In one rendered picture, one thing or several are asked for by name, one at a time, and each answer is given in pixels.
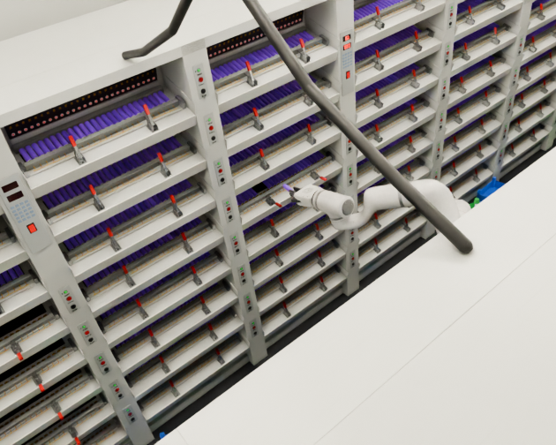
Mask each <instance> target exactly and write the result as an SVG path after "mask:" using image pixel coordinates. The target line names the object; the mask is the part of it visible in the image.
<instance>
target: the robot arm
mask: <svg viewBox="0 0 556 445"><path fill-rule="evenodd" d="M410 183H411V184H412V185H413V186H414V187H415V188H416V189H417V190H418V191H420V192H421V193H422V194H423V195H424V196H425V197H426V198H427V199H428V200H429V201H430V202H431V203H432V204H433V205H434V206H435V207H436V208H437V209H438V210H439V211H440V212H441V213H442V214H443V215H444V216H445V217H446V218H447V219H448V220H449V221H450V222H451V223H454V222H455V221H456V220H458V219H459V218H460V217H462V216H463V215H465V214H466V213H468V212H469V211H470V210H471V208H470V205H469V204H468V203H467V202H466V201H464V200H455V198H454V196H453V194H452V193H451V192H450V191H449V189H448V188H447V187H446V186H445V185H443V184H442V183H441V182H440V181H438V180H434V179H423V180H417V181H410ZM293 189H294V191H293V190H290V189H289V195H290V196H291V197H293V198H292V199H291V202H296V203H297V204H298V205H300V206H304V207H314V208H316V209H317V210H319V211H323V212H325V213H327V215H328V216H329V218H330V221H331V223H332V225H333V227H334V228H335V229H336V230H352V229H356V228H360V227H362V226H364V225H365V224H366V223H368V221H369V220H370V219H371V217H372V216H373V214H374V213H375V212H376V211H378V210H382V209H390V208H399V207H414V206H413V205H412V204H411V203H410V202H409V201H408V200H406V199H405V198H404V197H403V196H402V195H401V194H400V193H399V192H398V191H397V190H396V189H395V188H394V187H393V186H392V185H381V186H375V187H371V188H368V189H367V190H365V192H364V209H363V210H362V211H361V212H359V213H356V214H352V213H353V211H354V208H355V202H354V200H353V199H352V198H351V197H350V196H346V195H342V194H339V193H336V192H330V191H327V190H324V189H322V188H320V187H318V186H316V185H307V186H306V187H304V188H298V187H295V186H294V187H293Z"/></svg>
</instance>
